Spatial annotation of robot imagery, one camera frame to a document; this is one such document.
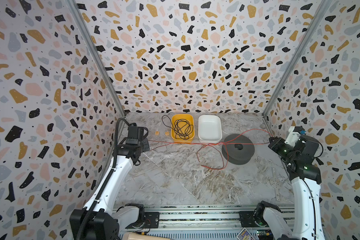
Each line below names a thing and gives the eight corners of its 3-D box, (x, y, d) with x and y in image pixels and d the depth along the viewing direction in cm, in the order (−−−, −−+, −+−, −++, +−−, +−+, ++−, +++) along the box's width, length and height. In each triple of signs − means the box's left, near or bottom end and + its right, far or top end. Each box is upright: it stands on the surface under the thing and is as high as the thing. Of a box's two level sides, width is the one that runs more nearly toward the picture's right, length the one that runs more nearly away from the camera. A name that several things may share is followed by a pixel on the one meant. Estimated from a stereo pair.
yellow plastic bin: (170, 144, 106) (169, 138, 101) (172, 119, 121) (172, 113, 116) (194, 144, 106) (194, 138, 101) (193, 119, 121) (194, 113, 116)
